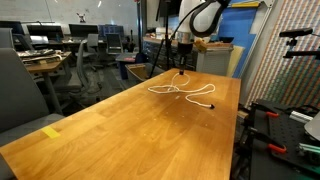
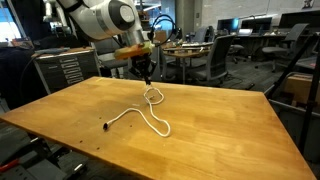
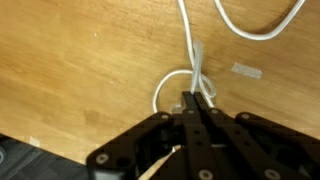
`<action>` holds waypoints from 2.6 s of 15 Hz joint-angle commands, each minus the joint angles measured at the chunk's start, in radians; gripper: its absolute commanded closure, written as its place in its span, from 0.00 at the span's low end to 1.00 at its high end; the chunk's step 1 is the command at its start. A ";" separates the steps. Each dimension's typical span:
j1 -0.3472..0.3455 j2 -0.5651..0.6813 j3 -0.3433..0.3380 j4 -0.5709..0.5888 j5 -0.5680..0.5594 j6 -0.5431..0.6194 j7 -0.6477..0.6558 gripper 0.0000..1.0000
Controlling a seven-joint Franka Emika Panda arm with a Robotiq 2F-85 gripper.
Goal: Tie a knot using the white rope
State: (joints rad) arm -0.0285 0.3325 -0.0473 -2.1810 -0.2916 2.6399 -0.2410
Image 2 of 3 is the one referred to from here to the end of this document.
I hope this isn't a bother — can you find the cardboard box in bin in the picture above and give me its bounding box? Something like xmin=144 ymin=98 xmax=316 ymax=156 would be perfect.
xmin=284 ymin=73 xmax=320 ymax=105

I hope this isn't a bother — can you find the black clamp orange handle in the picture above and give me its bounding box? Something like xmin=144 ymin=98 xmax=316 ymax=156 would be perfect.
xmin=0 ymin=159 xmax=20 ymax=173

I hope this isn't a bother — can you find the dark labelled drawer cabinet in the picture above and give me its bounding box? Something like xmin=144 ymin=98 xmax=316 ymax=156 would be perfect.
xmin=31 ymin=48 xmax=101 ymax=96

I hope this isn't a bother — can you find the white rope black end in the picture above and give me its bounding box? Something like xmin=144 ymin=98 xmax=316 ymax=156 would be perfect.
xmin=102 ymin=83 xmax=172 ymax=139

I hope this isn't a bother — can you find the tan wrist camera box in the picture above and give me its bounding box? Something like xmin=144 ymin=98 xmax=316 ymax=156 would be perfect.
xmin=113 ymin=41 xmax=155 ymax=61

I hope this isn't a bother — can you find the wooden office desk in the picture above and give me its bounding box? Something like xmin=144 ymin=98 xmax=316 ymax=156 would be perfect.
xmin=162 ymin=41 xmax=215 ymax=85

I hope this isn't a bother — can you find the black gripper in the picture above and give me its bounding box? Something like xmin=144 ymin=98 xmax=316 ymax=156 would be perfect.
xmin=128 ymin=54 xmax=154 ymax=86

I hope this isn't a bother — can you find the black computer monitor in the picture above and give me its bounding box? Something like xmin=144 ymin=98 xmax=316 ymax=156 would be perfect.
xmin=240 ymin=15 xmax=278 ymax=34
xmin=217 ymin=17 xmax=240 ymax=34
xmin=278 ymin=9 xmax=320 ymax=30

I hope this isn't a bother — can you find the grey storage bin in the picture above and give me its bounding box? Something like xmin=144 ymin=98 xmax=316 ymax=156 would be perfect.
xmin=266 ymin=71 xmax=320 ymax=164

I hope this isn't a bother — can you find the grey swivel office chair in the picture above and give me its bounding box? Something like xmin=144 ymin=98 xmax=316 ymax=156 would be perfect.
xmin=190 ymin=34 xmax=237 ymax=88

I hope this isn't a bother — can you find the black tripod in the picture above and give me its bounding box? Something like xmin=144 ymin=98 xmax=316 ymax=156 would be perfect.
xmin=264 ymin=31 xmax=320 ymax=155

